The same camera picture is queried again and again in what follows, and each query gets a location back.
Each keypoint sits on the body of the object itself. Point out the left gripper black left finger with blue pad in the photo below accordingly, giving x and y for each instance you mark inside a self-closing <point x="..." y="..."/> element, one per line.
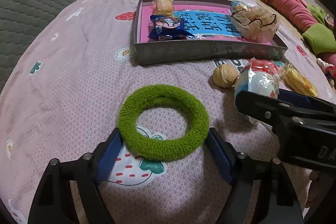
<point x="53" y="201"/>

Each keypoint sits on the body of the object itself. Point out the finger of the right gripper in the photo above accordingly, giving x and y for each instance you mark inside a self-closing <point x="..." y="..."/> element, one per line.
<point x="307" y="102"/>

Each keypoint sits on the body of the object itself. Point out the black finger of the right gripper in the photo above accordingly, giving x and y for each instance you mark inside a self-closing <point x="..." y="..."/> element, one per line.
<point x="271" y="110"/>

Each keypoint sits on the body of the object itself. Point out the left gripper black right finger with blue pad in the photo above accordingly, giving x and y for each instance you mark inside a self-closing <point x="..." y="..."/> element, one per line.
<point x="277" y="201"/>

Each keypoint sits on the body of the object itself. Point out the yellow cracker packet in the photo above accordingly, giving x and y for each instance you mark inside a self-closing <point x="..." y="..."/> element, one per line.
<point x="297" y="82"/>

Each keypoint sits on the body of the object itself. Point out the white red surprise egg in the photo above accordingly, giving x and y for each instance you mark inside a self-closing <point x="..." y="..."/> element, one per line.
<point x="260" y="77"/>

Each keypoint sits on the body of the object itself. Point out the walnut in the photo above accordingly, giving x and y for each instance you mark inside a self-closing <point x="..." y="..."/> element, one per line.
<point x="225" y="76"/>

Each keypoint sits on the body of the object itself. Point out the green fuzzy hair scrunchie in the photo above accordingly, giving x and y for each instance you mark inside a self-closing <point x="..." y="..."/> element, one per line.
<point x="163" y="122"/>

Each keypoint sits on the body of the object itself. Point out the green garment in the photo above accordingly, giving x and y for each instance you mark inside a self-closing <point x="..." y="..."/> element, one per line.
<point x="320" y="38"/>

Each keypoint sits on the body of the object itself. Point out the pink quilt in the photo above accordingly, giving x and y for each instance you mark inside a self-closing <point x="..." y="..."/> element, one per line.
<point x="297" y="13"/>

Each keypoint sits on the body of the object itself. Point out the blue foil surprise egg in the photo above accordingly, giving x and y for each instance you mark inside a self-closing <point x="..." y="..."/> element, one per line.
<point x="237" y="6"/>

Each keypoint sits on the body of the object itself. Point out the pink blue children's book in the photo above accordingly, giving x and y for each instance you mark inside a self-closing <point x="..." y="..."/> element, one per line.
<point x="207" y="22"/>

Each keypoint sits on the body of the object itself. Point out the pink strawberry print bedsheet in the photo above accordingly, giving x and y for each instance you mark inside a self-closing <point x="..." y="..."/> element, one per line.
<point x="63" y="98"/>

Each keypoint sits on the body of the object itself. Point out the blue oreo snack packet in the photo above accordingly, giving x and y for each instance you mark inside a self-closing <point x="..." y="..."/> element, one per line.
<point x="168" y="28"/>

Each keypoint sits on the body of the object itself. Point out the grey shallow cardboard box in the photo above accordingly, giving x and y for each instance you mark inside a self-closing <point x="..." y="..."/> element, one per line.
<point x="150" y="52"/>

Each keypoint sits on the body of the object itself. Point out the orange cracker packet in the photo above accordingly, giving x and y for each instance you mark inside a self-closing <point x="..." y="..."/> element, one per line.
<point x="163" y="7"/>

